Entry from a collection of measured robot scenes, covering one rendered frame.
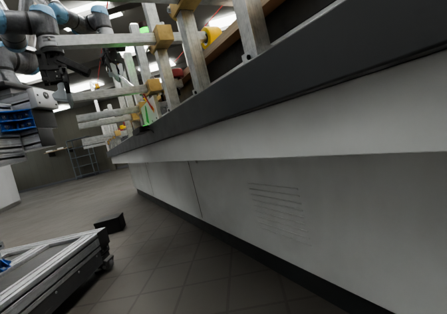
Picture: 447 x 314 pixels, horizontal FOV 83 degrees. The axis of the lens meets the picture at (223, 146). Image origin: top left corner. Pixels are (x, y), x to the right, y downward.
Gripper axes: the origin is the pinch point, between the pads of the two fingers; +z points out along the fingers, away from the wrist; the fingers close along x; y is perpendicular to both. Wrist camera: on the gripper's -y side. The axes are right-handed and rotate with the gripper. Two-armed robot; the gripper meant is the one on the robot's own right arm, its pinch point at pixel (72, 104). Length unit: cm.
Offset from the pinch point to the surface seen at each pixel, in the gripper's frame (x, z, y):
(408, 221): 80, 47, -52
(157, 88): 4.9, -1.3, -31.0
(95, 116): -23.5, 1.5, -7.9
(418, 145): 93, 28, -31
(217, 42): 34, -7, -46
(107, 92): 1.4, -2.7, -12.5
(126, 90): 1.4, -2.6, -19.7
